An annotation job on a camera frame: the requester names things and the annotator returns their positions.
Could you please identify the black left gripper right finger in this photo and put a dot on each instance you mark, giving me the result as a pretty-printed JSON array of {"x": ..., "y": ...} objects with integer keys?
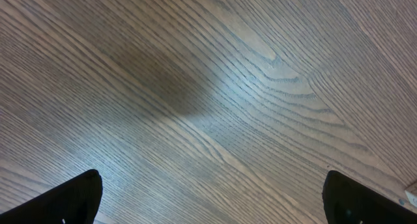
[{"x": 347, "y": 201}]

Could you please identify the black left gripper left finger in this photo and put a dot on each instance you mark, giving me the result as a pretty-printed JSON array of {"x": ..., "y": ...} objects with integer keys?
[{"x": 74, "y": 201}]

